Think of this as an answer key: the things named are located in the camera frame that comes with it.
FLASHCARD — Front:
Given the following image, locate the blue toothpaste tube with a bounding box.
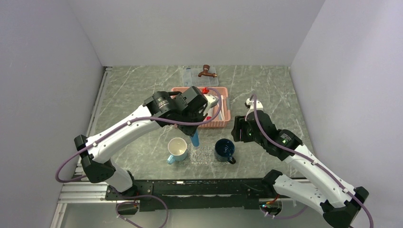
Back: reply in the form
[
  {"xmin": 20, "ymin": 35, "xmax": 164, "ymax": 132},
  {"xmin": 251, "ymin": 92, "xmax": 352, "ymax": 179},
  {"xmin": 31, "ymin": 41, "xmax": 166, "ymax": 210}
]
[{"xmin": 190, "ymin": 130, "xmax": 200, "ymax": 147}]

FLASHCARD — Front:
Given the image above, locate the light blue white mug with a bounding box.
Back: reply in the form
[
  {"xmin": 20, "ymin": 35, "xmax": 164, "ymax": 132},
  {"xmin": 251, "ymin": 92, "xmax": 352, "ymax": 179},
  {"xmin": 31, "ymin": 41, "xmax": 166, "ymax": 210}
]
[{"xmin": 167, "ymin": 137, "xmax": 188, "ymax": 165}]

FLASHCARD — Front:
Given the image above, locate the dark blue mug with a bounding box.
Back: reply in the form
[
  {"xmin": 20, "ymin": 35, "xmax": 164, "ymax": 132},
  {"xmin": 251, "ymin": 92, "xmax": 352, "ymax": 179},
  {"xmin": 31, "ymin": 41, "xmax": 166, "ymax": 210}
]
[{"xmin": 214, "ymin": 139, "xmax": 236, "ymax": 164}]

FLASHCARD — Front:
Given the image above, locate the clear textured acrylic tray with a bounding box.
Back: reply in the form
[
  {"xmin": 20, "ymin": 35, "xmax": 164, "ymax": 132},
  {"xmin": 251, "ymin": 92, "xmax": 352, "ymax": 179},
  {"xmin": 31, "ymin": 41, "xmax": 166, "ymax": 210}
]
[{"xmin": 185, "ymin": 144, "xmax": 230, "ymax": 167}]

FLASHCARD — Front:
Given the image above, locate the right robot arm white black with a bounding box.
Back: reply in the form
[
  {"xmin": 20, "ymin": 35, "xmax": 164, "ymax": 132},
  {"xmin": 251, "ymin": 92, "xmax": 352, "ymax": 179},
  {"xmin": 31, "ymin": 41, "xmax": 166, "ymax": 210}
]
[{"xmin": 231, "ymin": 110, "xmax": 369, "ymax": 228}]

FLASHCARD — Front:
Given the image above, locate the pink plastic basket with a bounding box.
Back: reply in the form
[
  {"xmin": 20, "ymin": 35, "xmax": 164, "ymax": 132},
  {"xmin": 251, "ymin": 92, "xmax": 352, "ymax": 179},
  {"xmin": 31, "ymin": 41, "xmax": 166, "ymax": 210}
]
[{"xmin": 171, "ymin": 86, "xmax": 231, "ymax": 128}]

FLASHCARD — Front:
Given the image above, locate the clear plastic box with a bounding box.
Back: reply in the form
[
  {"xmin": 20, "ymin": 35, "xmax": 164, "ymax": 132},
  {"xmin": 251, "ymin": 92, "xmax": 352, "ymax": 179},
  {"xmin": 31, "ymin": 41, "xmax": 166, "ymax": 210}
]
[{"xmin": 182, "ymin": 67, "xmax": 219, "ymax": 87}]

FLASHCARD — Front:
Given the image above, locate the copper faucet tap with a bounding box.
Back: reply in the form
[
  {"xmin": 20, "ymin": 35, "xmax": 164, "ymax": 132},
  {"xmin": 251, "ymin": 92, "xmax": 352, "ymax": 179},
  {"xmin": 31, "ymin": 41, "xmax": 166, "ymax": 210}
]
[{"xmin": 198, "ymin": 65, "xmax": 218, "ymax": 78}]

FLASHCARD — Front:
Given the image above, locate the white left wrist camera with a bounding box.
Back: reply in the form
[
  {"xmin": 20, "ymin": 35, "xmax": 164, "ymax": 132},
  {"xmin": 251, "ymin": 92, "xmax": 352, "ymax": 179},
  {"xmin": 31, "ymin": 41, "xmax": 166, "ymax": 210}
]
[{"xmin": 202, "ymin": 87, "xmax": 216, "ymax": 117}]

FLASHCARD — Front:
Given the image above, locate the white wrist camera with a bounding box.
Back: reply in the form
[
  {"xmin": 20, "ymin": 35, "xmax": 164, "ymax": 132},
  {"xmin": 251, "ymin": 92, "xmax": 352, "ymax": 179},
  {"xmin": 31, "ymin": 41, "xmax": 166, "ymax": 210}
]
[
  {"xmin": 202, "ymin": 87, "xmax": 216, "ymax": 117},
  {"xmin": 245, "ymin": 98, "xmax": 263, "ymax": 118}
]

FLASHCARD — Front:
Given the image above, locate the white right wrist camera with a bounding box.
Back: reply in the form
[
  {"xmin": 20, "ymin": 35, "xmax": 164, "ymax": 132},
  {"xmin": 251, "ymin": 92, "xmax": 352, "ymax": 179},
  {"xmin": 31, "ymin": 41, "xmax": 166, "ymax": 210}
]
[{"xmin": 245, "ymin": 98, "xmax": 263, "ymax": 118}]

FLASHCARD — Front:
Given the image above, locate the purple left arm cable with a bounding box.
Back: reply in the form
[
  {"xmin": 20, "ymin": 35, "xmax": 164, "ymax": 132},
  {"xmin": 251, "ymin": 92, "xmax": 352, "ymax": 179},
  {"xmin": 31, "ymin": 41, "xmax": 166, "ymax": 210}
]
[{"xmin": 55, "ymin": 88, "xmax": 222, "ymax": 228}]

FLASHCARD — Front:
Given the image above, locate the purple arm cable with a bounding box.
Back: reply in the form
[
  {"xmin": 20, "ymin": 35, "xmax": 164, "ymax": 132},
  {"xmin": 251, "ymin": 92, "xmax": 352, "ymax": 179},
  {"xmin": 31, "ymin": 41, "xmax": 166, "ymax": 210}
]
[
  {"xmin": 250, "ymin": 94, "xmax": 375, "ymax": 228},
  {"xmin": 55, "ymin": 88, "xmax": 222, "ymax": 228}
]

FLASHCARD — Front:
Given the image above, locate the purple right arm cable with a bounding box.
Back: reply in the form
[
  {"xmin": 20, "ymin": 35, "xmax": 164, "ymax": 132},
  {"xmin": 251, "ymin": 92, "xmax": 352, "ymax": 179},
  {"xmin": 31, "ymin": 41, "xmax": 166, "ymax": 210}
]
[{"xmin": 250, "ymin": 94, "xmax": 375, "ymax": 228}]

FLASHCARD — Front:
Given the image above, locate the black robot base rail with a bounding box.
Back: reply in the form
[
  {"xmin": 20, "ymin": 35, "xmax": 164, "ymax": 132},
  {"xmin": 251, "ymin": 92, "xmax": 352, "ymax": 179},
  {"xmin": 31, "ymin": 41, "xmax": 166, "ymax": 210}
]
[{"xmin": 105, "ymin": 178, "xmax": 277, "ymax": 212}]

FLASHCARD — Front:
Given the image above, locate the aluminium side rail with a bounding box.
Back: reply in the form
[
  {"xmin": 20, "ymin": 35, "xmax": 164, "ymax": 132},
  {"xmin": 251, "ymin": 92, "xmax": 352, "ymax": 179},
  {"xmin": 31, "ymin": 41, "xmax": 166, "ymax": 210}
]
[{"xmin": 50, "ymin": 66, "xmax": 113, "ymax": 228}]

